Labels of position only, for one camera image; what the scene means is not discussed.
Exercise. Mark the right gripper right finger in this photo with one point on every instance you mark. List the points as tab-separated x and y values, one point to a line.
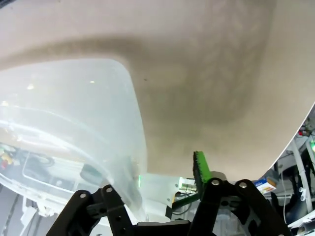
221	211

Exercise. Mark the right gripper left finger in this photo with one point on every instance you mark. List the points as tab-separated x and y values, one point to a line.
108	211

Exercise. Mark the silver metal connector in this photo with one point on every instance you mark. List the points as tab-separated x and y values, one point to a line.
187	187

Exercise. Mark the small orange blue box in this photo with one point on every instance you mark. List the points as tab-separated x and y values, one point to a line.
266	185

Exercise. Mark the clear plastic bin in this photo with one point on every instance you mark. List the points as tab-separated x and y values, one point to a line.
73	110

